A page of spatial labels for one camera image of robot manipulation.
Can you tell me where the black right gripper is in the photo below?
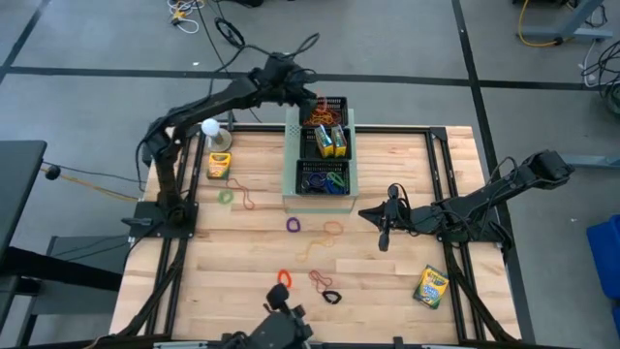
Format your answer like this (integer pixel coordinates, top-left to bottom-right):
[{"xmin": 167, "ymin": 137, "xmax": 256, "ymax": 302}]
[{"xmin": 357, "ymin": 183, "xmax": 440, "ymax": 253}]

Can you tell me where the black slotted plastic basket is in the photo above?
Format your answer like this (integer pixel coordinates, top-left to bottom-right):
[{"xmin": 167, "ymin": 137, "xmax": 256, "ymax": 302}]
[
  {"xmin": 297, "ymin": 125, "xmax": 353, "ymax": 161},
  {"xmin": 294, "ymin": 158, "xmax": 352, "ymax": 197},
  {"xmin": 297, "ymin": 95, "xmax": 350, "ymax": 128}
]

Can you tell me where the yellow green crayon box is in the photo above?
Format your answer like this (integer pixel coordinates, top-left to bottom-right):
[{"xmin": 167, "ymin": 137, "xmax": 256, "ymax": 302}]
[
  {"xmin": 313, "ymin": 123, "xmax": 334, "ymax": 159},
  {"xmin": 412, "ymin": 264, "xmax": 450, "ymax": 310},
  {"xmin": 330, "ymin": 124, "xmax": 349, "ymax": 159},
  {"xmin": 206, "ymin": 150, "xmax": 233, "ymax": 181}
]

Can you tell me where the grey metal desk base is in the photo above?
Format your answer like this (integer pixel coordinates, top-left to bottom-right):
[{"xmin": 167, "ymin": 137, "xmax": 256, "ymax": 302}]
[{"xmin": 16, "ymin": 235, "xmax": 133, "ymax": 348}]

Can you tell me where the grey desk leg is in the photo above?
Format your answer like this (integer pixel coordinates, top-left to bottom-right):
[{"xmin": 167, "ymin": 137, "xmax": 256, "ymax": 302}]
[{"xmin": 520, "ymin": 0, "xmax": 614, "ymax": 43}]

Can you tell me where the green perforated metal shelf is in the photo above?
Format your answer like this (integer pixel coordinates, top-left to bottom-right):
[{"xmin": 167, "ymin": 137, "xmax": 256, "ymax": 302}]
[{"xmin": 282, "ymin": 108, "xmax": 360, "ymax": 215}]

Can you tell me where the white bulb table lamp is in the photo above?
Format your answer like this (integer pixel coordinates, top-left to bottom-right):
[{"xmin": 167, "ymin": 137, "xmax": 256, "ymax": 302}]
[{"xmin": 200, "ymin": 117, "xmax": 233, "ymax": 153}]

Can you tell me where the grey floor bar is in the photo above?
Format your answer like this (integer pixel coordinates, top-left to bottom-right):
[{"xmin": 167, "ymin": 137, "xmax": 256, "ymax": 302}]
[{"xmin": 550, "ymin": 153, "xmax": 620, "ymax": 170}]

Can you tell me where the blue plastic bin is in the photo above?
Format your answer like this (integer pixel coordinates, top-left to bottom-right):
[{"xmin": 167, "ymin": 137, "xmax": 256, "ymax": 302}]
[{"xmin": 585, "ymin": 220, "xmax": 620, "ymax": 340}]

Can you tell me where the black aluminium table frame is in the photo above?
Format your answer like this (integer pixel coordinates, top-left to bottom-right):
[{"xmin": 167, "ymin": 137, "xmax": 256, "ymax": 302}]
[{"xmin": 108, "ymin": 120, "xmax": 537, "ymax": 349}]

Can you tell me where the black ring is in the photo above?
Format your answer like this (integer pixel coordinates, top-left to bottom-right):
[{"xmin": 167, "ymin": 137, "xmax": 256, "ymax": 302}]
[{"xmin": 214, "ymin": 16, "xmax": 247, "ymax": 50}]

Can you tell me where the long black cable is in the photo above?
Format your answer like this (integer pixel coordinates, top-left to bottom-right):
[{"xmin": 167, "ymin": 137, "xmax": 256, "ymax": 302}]
[{"xmin": 193, "ymin": 0, "xmax": 265, "ymax": 125}]

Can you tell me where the white yellow cable bundle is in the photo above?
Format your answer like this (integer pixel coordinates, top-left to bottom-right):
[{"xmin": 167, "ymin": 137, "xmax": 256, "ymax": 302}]
[{"xmin": 167, "ymin": 0, "xmax": 207, "ymax": 35}]

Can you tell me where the yellow floor cable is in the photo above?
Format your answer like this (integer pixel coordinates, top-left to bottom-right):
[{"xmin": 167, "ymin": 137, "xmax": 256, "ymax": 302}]
[{"xmin": 516, "ymin": 0, "xmax": 563, "ymax": 48}]

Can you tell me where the silver metal bracket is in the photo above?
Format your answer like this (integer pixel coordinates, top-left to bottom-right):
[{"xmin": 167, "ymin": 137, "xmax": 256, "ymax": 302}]
[{"xmin": 153, "ymin": 341, "xmax": 209, "ymax": 349}]

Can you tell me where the black cable tangle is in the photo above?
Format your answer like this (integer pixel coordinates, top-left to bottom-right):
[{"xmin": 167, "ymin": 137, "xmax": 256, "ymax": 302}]
[{"xmin": 580, "ymin": 41, "xmax": 620, "ymax": 117}]

